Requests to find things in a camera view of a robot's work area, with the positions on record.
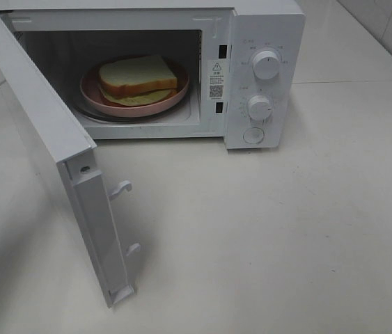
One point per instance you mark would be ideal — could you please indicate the round door release button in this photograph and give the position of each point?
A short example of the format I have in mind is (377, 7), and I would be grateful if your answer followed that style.
(253, 135)

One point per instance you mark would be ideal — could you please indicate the white bread sandwich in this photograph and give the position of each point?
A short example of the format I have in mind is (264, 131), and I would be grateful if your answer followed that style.
(137, 81)

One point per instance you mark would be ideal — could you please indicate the pink round plate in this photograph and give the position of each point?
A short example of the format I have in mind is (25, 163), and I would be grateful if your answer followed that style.
(95, 98)

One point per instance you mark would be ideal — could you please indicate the lower white timer knob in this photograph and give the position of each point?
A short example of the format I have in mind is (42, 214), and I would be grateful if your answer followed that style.
(260, 107)

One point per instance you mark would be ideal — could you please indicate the warning label with QR code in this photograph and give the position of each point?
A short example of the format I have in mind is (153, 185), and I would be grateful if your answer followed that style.
(216, 78)

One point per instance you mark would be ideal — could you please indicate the white microwave oven body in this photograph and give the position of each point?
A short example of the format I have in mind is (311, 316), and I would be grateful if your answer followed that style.
(66, 39)

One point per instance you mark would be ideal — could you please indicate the upper white power knob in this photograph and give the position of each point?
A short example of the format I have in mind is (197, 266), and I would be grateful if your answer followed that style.
(266, 64)

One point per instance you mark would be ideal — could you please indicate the glass microwave turntable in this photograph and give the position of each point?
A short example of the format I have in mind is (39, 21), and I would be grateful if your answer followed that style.
(181, 112)

